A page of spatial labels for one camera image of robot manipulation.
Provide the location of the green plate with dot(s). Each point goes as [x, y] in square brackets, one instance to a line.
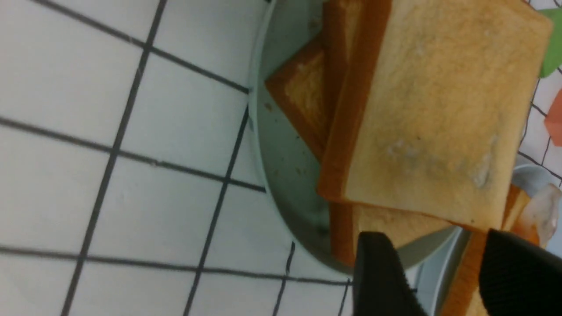
[289, 168]

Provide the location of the toast slice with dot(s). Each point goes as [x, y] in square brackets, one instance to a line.
[433, 105]
[297, 87]
[463, 298]
[340, 21]

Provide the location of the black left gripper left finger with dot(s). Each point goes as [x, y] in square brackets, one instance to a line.
[380, 286]

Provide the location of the green cube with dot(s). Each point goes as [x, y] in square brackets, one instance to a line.
[553, 57]

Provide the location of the orange cube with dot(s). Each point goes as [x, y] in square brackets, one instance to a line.
[553, 120]

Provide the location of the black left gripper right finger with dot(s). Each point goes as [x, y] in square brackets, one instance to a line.
[518, 278]

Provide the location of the light blue plate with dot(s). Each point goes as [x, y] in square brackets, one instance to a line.
[437, 272]

